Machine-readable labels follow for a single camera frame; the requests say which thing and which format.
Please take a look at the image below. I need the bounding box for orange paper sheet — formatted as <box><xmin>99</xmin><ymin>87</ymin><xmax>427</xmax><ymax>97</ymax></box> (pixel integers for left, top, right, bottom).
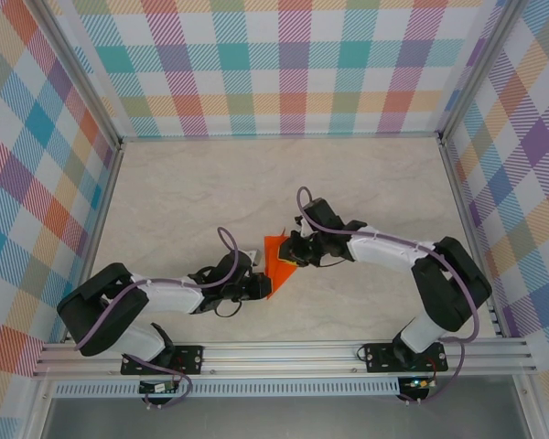
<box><xmin>262</xmin><ymin>226</ymin><xmax>298</xmax><ymax>301</ymax></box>

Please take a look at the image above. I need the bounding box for grey metal sheet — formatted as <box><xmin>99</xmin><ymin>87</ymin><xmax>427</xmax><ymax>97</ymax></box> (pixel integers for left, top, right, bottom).
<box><xmin>40</xmin><ymin>377</ymin><xmax>532</xmax><ymax>439</ymax></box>

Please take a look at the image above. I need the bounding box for small dark circuit board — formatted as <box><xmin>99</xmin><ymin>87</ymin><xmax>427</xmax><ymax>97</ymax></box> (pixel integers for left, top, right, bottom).
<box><xmin>139</xmin><ymin>380</ymin><xmax>180</xmax><ymax>394</ymax></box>

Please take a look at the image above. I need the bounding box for thin black left gripper cable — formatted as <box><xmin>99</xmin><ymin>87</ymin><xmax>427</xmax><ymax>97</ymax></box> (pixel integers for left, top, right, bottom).
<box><xmin>212</xmin><ymin>299</ymin><xmax>243</xmax><ymax>319</ymax></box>

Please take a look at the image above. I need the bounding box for aluminium mounting rail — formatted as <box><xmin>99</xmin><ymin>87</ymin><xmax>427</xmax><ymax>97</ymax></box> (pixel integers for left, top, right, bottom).
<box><xmin>31</xmin><ymin>337</ymin><xmax>539</xmax><ymax>379</ymax></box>

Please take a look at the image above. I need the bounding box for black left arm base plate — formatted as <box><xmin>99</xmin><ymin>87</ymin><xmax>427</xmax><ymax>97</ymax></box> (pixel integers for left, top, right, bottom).
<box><xmin>120</xmin><ymin>345</ymin><xmax>205</xmax><ymax>377</ymax></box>

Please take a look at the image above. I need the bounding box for slotted grey cable duct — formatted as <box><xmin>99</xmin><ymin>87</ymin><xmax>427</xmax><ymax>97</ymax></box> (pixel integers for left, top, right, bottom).
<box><xmin>52</xmin><ymin>377</ymin><xmax>402</xmax><ymax>398</ymax></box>

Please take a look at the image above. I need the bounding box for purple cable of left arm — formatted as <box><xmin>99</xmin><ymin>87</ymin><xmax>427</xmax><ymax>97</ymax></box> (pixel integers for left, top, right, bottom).
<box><xmin>74</xmin><ymin>227</ymin><xmax>242</xmax><ymax>411</ymax></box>

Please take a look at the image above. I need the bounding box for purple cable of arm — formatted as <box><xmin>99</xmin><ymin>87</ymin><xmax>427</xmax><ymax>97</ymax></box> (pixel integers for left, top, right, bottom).
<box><xmin>74</xmin><ymin>227</ymin><xmax>242</xmax><ymax>411</ymax></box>
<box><xmin>296</xmin><ymin>186</ymin><xmax>482</xmax><ymax>408</ymax></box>

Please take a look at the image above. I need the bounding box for short aluminium frame rail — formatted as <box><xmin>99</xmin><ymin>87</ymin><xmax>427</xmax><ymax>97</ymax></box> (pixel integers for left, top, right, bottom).
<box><xmin>118</xmin><ymin>132</ymin><xmax>445</xmax><ymax>144</ymax></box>

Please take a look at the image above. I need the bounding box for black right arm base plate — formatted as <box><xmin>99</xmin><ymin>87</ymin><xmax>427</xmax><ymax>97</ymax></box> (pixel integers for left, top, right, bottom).
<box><xmin>364</xmin><ymin>340</ymin><xmax>448</xmax><ymax>374</ymax></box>

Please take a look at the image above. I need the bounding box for long aluminium side rail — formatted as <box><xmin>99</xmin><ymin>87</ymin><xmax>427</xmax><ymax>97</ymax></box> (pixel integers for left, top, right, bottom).
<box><xmin>61</xmin><ymin>141</ymin><xmax>124</xmax><ymax>344</ymax></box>
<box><xmin>438</xmin><ymin>139</ymin><xmax>507</xmax><ymax>337</ymax></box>

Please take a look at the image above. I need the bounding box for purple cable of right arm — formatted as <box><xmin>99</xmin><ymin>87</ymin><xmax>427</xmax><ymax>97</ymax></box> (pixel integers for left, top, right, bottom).
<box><xmin>296</xmin><ymin>186</ymin><xmax>482</xmax><ymax>408</ymax></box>

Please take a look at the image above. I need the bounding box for aluminium frame post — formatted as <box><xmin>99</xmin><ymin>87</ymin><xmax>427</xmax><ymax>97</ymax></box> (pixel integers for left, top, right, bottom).
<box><xmin>436</xmin><ymin>0</ymin><xmax>530</xmax><ymax>143</ymax></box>
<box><xmin>27</xmin><ymin>0</ymin><xmax>124</xmax><ymax>152</ymax></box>

